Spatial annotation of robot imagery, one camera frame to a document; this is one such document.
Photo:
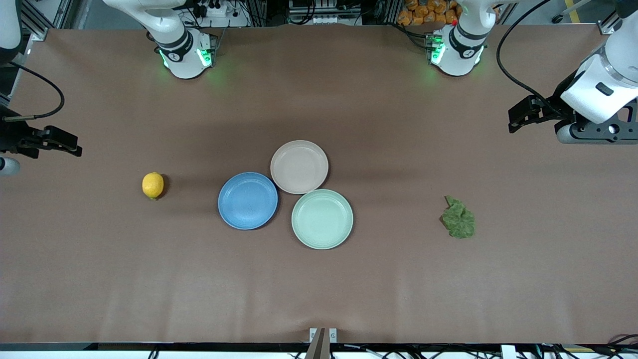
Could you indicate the white electronics box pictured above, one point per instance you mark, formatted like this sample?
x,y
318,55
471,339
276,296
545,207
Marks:
x,y
324,17

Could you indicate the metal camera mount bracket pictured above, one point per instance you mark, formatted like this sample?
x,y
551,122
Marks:
x,y
323,341

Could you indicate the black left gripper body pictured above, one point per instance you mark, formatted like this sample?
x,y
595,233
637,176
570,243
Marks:
x,y
552,110

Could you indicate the white power strip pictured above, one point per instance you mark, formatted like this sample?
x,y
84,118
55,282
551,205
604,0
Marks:
x,y
219,11

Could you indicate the beige plate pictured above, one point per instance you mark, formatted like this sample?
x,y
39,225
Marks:
x,y
299,166

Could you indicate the bag of oranges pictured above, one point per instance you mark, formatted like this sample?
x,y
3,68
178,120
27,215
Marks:
x,y
423,12

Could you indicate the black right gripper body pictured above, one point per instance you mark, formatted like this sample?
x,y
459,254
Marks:
x,y
14,134

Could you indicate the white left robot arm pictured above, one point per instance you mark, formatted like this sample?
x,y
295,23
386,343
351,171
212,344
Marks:
x,y
610,75

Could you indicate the yellow lemon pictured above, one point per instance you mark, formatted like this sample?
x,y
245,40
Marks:
x,y
153,185

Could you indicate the light green plate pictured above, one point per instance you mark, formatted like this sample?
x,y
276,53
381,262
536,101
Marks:
x,y
322,219

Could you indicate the blue plate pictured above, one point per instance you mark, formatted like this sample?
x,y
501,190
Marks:
x,y
247,201

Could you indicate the green lettuce leaf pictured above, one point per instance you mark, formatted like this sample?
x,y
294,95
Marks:
x,y
459,219

